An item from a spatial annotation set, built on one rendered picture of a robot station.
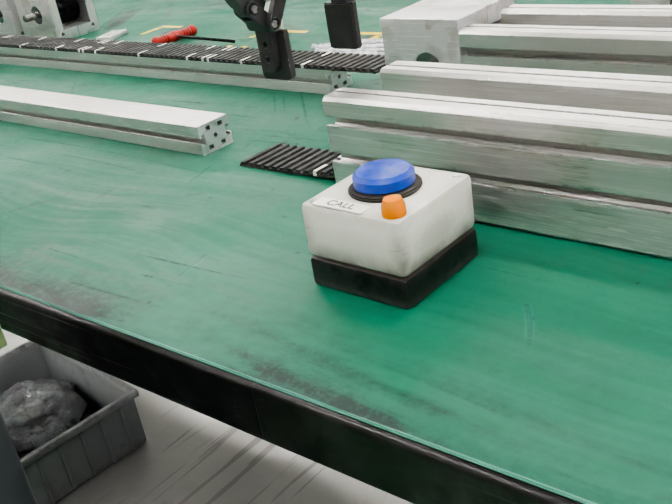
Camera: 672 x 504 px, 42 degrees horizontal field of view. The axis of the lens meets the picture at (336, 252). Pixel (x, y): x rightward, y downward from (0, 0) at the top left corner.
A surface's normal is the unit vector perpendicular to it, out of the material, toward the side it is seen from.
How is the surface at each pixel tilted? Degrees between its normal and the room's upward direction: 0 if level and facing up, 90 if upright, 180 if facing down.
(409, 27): 90
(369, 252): 90
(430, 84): 90
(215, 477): 0
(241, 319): 0
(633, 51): 90
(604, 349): 0
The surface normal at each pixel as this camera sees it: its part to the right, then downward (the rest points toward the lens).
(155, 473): -0.15, -0.89
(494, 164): -0.64, 0.43
